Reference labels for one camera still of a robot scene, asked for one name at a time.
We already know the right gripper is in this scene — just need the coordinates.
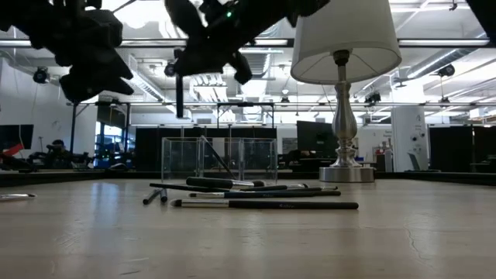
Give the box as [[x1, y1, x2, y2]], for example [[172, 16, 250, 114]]
[[174, 34, 253, 85]]

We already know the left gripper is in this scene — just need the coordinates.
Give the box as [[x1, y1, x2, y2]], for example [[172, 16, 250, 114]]
[[29, 7, 135, 105]]

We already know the thin black makeup brush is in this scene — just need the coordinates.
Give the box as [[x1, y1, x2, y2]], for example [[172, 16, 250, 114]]
[[199, 134, 238, 180]]

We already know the thick black makeup brush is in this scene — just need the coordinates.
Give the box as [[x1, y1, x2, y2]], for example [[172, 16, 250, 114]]
[[185, 176, 267, 190], [188, 189, 343, 199]]

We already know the thin brush long silver ferrule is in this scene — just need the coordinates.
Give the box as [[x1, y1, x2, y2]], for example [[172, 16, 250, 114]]
[[0, 193, 37, 202]]

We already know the black truss bar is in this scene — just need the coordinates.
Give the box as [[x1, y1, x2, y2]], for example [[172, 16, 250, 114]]
[[65, 100, 496, 109]]

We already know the person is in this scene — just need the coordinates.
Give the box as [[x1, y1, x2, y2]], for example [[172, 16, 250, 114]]
[[45, 139, 74, 170]]

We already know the clear acrylic organizer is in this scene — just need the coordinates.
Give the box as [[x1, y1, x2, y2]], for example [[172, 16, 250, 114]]
[[161, 136, 279, 185]]

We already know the red object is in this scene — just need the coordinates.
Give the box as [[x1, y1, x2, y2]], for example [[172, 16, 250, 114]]
[[0, 142, 25, 158]]

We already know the large black monitor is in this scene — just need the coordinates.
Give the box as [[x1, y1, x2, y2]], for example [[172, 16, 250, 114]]
[[296, 120, 337, 158]]

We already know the table lamp white shade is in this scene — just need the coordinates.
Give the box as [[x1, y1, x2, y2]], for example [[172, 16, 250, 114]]
[[290, 0, 403, 184]]

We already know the white poster board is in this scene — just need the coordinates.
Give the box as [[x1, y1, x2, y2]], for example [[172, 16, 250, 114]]
[[356, 126, 392, 172]]

